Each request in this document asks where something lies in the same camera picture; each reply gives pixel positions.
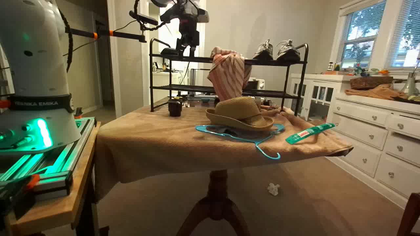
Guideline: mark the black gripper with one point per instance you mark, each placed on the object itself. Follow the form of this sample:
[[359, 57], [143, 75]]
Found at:
[[189, 12]]

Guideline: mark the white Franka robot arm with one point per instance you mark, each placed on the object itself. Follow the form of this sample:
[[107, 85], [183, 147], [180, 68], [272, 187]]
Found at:
[[34, 65]]

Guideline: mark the small black cooker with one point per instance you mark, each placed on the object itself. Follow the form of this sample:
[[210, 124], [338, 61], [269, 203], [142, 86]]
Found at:
[[168, 51]]

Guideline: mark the silver pot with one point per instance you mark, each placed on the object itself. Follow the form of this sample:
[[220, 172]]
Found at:
[[197, 77]]

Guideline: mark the red striped cloth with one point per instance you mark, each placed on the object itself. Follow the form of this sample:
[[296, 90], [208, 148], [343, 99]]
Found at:
[[227, 76]]

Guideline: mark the black pole with orange rings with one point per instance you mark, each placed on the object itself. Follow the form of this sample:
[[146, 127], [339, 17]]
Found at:
[[122, 34]]

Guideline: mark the small black cup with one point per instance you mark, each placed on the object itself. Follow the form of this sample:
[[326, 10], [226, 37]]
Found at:
[[175, 107]]

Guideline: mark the dark shoe with silver top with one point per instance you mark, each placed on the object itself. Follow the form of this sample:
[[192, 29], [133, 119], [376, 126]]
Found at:
[[264, 51], [289, 51]]

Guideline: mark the tan straw hat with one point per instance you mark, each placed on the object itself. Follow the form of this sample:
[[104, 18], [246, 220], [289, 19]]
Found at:
[[238, 111]]

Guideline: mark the round table with tan cloth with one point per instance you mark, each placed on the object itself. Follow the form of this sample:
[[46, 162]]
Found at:
[[153, 139]]

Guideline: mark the black metal shelf rack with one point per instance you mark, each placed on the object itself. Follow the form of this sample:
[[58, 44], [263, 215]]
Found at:
[[280, 93]]

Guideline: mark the blue clothes hanger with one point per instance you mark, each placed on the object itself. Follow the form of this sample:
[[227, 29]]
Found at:
[[267, 152]]

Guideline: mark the white glass door cabinet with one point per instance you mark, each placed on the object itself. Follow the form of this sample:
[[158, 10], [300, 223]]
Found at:
[[315, 98]]

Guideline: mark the teal packaged tool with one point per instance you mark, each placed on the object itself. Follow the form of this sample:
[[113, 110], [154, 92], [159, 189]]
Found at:
[[306, 132]]

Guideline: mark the crumpled white paper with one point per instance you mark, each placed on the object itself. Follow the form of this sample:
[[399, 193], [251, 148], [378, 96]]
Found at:
[[273, 189]]

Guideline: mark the brown wooden basket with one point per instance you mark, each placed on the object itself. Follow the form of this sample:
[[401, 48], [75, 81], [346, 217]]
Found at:
[[370, 81]]

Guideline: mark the white framed window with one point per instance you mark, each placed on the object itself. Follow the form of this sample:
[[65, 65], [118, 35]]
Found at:
[[376, 34]]

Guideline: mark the brown cloth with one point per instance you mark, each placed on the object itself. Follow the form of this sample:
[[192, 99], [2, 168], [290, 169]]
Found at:
[[376, 92]]

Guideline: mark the wooden robot stand board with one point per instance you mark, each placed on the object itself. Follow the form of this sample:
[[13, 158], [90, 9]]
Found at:
[[57, 204]]

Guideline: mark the white dresser with drawers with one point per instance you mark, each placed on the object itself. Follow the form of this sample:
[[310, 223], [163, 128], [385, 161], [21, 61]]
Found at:
[[385, 144]]

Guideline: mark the dark wooden chair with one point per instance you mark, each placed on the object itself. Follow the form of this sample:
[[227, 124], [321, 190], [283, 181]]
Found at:
[[410, 216]]

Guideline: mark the dark wooden table pedestal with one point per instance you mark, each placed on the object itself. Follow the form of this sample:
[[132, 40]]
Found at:
[[217, 191]]

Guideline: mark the aluminium rail frame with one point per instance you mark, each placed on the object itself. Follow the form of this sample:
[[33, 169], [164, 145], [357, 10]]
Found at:
[[57, 164]]

